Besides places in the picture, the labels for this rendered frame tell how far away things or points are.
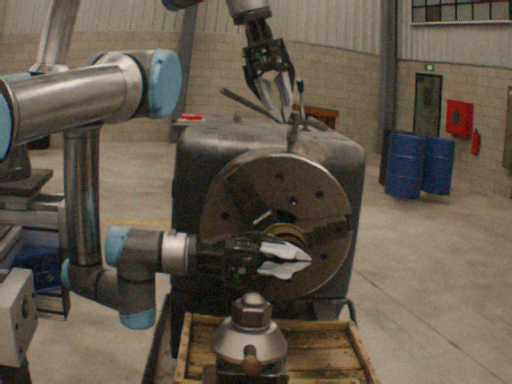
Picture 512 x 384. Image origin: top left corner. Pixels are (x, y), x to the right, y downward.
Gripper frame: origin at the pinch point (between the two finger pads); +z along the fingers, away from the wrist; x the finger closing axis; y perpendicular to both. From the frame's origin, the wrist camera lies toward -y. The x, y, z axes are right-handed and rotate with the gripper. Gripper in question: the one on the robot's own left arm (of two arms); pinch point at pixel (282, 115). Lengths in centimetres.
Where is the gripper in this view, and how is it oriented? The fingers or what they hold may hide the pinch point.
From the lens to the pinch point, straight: 96.9
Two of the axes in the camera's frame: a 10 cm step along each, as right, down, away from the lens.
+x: 9.6, -2.8, -0.2
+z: 2.7, 9.4, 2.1
